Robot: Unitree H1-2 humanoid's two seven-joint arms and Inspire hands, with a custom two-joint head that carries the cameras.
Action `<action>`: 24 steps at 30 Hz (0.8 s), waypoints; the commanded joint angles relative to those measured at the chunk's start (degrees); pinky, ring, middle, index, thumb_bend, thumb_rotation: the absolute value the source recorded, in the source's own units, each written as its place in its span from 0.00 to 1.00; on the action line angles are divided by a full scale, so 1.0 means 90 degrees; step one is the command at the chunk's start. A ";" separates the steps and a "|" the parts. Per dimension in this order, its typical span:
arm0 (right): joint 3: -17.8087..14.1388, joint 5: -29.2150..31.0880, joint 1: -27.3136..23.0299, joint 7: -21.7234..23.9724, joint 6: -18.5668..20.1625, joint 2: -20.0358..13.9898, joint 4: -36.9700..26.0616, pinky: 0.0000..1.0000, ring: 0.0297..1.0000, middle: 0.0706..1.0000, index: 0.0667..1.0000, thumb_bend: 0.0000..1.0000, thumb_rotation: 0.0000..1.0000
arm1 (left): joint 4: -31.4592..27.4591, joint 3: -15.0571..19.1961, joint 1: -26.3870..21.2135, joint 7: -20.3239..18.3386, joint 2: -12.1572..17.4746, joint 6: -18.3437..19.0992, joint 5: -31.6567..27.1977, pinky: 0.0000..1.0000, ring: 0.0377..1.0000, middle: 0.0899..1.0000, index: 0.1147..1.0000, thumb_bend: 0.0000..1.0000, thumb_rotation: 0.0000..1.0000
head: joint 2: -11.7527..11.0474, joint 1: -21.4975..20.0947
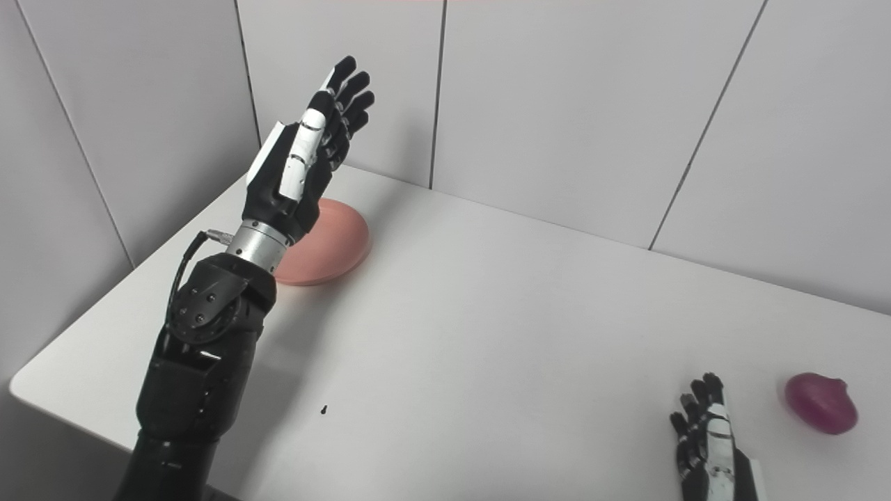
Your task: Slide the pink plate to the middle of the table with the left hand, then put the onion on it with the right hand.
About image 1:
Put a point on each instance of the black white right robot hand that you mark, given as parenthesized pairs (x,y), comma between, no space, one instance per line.
(717,473)

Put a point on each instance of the purple red onion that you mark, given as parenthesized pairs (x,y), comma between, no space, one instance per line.
(821,403)

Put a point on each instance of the pink round plate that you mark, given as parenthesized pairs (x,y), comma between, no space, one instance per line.
(334,243)

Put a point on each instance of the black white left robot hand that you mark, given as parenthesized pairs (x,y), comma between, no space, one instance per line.
(278,202)

